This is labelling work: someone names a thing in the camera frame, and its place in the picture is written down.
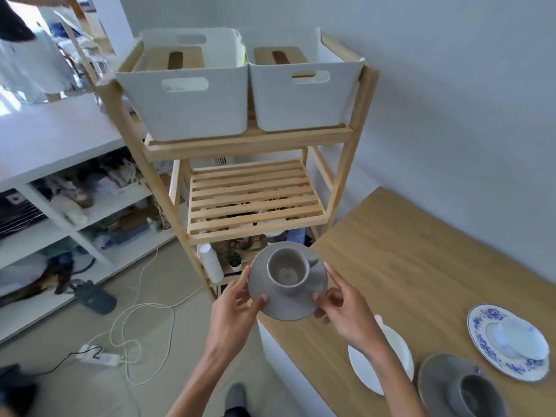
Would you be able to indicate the gray ceramic saucer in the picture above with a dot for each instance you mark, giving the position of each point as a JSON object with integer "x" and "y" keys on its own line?
{"x": 436, "y": 382}
{"x": 284, "y": 306}

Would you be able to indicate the gray ceramic cup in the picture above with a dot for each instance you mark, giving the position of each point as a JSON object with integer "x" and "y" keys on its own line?
{"x": 478, "y": 397}
{"x": 287, "y": 273}

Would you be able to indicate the person's right hand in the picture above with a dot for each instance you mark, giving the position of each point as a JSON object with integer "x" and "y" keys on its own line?
{"x": 352, "y": 317}

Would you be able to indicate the black bag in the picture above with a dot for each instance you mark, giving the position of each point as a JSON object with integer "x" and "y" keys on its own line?
{"x": 15, "y": 393}

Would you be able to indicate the white plate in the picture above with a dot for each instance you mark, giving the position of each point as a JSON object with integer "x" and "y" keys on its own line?
{"x": 397, "y": 347}

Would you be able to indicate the person's left forearm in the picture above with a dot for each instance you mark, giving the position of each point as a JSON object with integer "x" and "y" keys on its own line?
{"x": 202, "y": 384}

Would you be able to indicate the person's left thumb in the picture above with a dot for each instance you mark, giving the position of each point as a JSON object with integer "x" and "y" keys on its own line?
{"x": 256, "y": 304}

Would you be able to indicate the person's gray shoe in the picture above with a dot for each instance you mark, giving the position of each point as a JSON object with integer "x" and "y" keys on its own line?
{"x": 236, "y": 399}

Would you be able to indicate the person's right thumb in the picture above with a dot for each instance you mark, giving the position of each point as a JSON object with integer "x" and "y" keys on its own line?
{"x": 326, "y": 297}

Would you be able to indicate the blue floral saucer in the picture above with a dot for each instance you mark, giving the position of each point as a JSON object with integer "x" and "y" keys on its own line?
{"x": 480, "y": 325}

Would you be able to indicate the white storage bin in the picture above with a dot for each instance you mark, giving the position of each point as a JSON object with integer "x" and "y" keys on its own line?
{"x": 195, "y": 112}
{"x": 295, "y": 106}

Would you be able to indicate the wooden shelf rack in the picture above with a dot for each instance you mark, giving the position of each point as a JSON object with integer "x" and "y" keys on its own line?
{"x": 256, "y": 143}

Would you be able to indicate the person's right forearm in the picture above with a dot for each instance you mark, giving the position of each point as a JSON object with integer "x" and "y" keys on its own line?
{"x": 395, "y": 382}

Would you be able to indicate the white power strip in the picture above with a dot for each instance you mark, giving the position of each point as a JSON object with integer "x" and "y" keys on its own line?
{"x": 102, "y": 358}

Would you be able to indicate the white plastic bottle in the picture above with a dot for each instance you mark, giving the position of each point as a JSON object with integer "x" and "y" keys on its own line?
{"x": 210, "y": 262}

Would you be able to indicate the white blue floral cup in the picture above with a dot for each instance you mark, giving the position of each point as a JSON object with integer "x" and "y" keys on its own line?
{"x": 519, "y": 338}

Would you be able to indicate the white shelf unit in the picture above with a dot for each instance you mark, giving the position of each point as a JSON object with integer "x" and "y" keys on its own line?
{"x": 47, "y": 138}

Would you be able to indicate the person's left hand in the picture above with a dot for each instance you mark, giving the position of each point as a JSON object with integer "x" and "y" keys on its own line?
{"x": 228, "y": 319}

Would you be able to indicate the small potted plant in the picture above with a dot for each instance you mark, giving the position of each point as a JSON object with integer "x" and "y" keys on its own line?
{"x": 235, "y": 261}

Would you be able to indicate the dark blue floor device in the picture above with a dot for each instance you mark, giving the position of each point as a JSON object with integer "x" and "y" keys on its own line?
{"x": 95, "y": 299}

